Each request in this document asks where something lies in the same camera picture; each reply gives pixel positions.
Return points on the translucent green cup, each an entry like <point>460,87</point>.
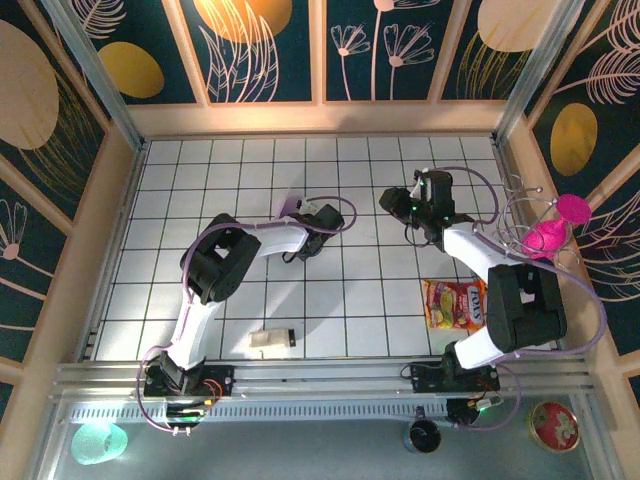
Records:
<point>97,444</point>

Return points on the aluminium frame post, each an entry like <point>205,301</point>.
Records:
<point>100,85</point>
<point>530,75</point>

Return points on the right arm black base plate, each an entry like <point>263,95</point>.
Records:
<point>425,377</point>

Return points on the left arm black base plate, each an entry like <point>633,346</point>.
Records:
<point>220,377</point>

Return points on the round red tin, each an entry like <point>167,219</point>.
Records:
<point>554,426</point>

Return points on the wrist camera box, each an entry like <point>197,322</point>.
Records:
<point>418,186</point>
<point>304,205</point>

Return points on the black controller box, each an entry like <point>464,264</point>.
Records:
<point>460,410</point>
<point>182,412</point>

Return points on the small white packet black clip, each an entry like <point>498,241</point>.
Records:
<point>270,339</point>

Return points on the right black controller box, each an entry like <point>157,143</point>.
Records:
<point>460,410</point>

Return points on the aluminium mounting rail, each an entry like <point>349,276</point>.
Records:
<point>325,380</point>

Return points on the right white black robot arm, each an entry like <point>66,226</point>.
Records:
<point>525,310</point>

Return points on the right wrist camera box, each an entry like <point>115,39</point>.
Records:
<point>418,186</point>

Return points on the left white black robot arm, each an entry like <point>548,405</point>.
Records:
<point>220,265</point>

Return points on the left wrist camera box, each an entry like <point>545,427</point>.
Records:
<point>304,205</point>

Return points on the left black controller box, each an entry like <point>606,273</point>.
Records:
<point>182,412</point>

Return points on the black mug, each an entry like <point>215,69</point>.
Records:
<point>422,436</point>

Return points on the colourful candy bag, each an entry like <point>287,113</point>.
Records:
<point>450,305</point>

